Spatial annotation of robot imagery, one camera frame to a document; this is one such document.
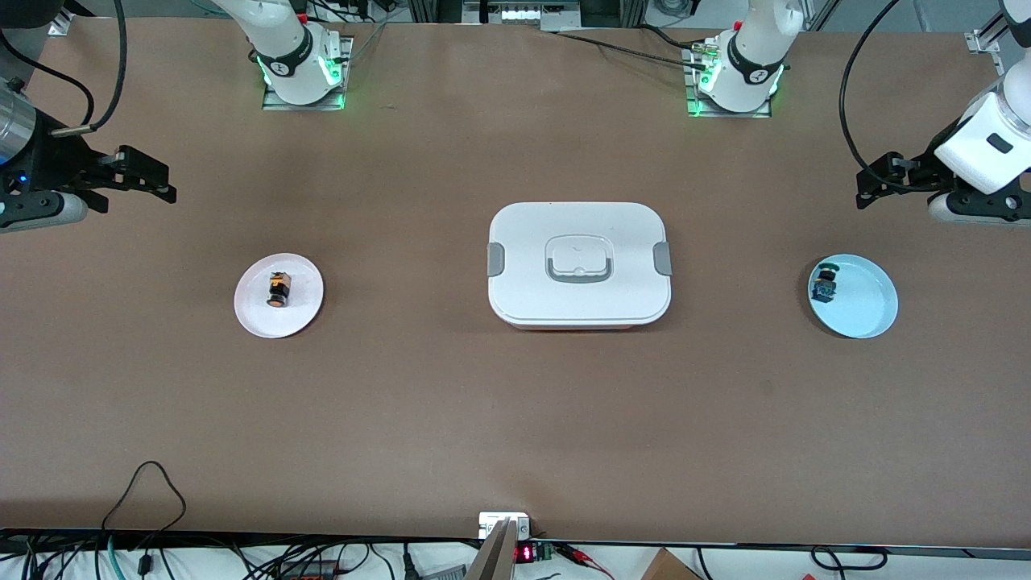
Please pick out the pink round plate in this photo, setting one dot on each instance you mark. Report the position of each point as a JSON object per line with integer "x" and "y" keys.
{"x": 302, "y": 310}

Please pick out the small white device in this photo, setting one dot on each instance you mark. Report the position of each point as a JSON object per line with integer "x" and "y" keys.
{"x": 491, "y": 522}

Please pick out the red and black clip leads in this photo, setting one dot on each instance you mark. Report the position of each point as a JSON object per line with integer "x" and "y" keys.
{"x": 584, "y": 557}

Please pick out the white lidded box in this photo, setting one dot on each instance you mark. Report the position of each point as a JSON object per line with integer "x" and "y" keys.
{"x": 580, "y": 298}

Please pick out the grey metal bar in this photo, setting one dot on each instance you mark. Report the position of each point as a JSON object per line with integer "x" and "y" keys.
{"x": 493, "y": 560}

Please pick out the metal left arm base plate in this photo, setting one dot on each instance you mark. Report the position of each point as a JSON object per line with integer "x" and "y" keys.
{"x": 729, "y": 114}

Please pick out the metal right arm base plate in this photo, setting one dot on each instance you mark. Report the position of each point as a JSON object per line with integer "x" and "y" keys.
{"x": 274, "y": 105}

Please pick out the brown cardboard piece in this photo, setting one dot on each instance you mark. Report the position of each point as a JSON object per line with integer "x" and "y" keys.
{"x": 668, "y": 568}

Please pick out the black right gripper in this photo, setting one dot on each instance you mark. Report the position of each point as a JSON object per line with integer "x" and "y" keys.
{"x": 58, "y": 161}

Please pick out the green push-button switch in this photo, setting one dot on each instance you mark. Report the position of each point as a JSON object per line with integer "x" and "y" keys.
{"x": 825, "y": 283}

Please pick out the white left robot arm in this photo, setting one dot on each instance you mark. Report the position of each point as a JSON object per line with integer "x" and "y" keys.
{"x": 749, "y": 56}

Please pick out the red digit display board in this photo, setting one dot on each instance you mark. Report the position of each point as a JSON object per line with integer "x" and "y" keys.
{"x": 525, "y": 553}

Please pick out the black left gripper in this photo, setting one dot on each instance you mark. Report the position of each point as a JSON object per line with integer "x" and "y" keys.
{"x": 923, "y": 166}

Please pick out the light blue round plate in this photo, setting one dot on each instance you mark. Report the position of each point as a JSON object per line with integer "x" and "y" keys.
{"x": 866, "y": 302}

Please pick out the orange push-button switch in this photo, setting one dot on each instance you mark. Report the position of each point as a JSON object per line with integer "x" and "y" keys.
{"x": 277, "y": 292}

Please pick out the aluminium frame with lights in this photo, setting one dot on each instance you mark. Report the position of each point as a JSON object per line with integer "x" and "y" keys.
{"x": 523, "y": 14}

